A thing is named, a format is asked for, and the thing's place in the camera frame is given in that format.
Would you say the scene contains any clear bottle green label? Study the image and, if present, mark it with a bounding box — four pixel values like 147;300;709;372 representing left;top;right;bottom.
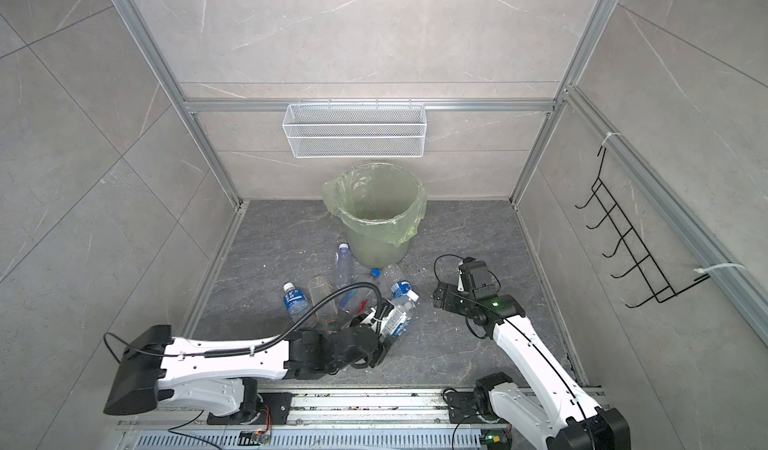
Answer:
380;290;419;341

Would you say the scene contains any small bottle blue label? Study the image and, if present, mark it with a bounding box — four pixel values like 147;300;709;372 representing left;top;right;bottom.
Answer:
283;282;310;322

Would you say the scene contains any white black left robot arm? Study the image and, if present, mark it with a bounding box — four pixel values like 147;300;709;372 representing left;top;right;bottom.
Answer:
103;325;387;424

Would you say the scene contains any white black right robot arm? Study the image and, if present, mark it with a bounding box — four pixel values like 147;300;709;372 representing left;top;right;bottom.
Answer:
433;283;631;449

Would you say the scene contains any grey mesh waste bin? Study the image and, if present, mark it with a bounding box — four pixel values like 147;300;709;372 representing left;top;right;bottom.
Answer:
343;220;418;269

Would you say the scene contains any green plastic bin liner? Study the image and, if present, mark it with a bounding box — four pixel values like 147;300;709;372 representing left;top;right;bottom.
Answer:
321;162;427;247

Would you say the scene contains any clear bottle blue cap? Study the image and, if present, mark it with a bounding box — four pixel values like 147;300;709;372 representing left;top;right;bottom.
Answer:
338;269;381;317

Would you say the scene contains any clear empty plastic cup bottle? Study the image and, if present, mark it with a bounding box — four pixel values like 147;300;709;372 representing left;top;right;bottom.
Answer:
307;275;338;328

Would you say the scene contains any purple Ganten water bottle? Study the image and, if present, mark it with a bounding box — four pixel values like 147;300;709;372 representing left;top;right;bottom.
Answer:
333;243;353;290

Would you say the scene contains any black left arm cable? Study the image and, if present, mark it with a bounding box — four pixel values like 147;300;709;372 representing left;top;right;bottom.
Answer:
103;281;385;364

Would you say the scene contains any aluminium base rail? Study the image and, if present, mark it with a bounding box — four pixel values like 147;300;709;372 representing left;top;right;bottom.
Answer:
108;388;533;449

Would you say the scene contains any black wire hook rack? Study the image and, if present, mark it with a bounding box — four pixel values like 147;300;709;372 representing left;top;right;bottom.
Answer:
574;147;710;309

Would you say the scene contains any white wire mesh shelf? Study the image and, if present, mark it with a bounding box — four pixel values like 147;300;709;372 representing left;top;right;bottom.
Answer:
282;103;428;159

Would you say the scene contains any aluminium frame rail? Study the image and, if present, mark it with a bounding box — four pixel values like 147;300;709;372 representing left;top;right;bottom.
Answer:
111;0;243;209

